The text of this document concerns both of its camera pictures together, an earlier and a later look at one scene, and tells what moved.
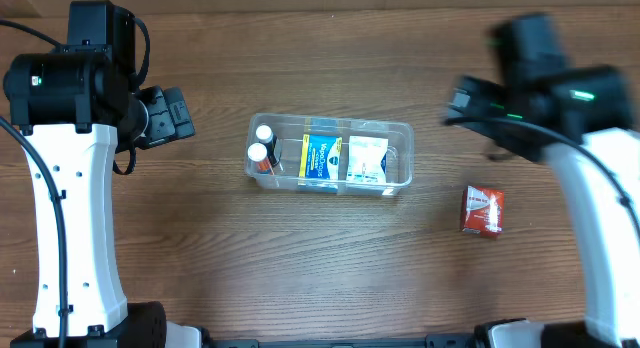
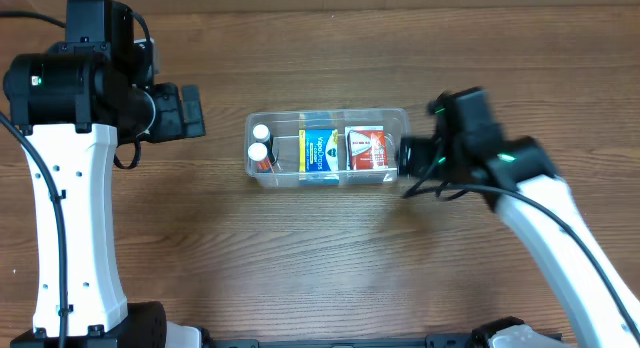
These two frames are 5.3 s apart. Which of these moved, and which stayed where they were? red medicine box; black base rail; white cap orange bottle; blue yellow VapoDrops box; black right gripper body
Moved: black right gripper body; red medicine box; blue yellow VapoDrops box
Stayed: black base rail; white cap orange bottle
